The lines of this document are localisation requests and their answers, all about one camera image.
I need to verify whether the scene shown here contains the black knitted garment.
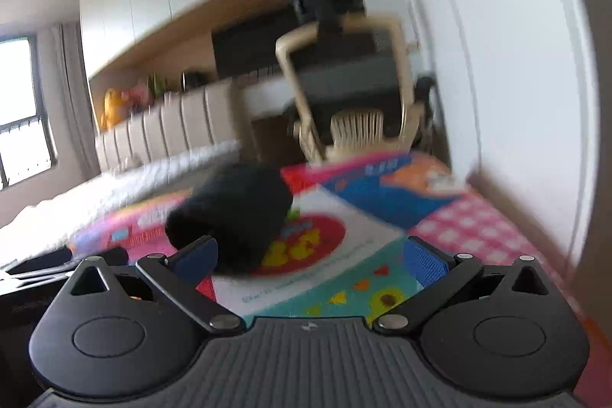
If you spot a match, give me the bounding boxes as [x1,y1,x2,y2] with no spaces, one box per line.
[165,163,293,275]

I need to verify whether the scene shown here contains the white quilted bed mattress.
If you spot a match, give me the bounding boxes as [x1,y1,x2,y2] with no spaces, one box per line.
[1,140,242,270]

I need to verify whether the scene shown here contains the colourful cartoon quilted mat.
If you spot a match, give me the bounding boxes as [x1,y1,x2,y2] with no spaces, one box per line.
[66,149,612,408]

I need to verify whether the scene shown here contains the yellow duck plush toy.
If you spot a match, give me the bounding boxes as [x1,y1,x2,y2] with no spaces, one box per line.
[99,88,130,132]

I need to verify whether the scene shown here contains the beige padded headboard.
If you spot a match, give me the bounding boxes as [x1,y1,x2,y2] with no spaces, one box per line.
[95,80,256,172]

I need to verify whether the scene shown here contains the grey curtain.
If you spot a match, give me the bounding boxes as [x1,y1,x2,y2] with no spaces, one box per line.
[51,22,101,179]

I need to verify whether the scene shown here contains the pink flower bouquet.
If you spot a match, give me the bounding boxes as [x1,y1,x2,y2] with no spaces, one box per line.
[121,83,155,114]

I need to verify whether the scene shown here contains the green potted plant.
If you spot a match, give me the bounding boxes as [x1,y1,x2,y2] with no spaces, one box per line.
[147,72,169,101]

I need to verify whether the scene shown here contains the black round speaker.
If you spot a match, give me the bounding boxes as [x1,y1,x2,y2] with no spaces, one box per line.
[181,70,207,92]

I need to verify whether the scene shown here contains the beige mesh office chair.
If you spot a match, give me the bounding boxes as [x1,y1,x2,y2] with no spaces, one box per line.
[276,0,436,163]

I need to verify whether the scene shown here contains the black computer monitor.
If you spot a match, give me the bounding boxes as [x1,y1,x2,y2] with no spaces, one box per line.
[212,5,376,79]

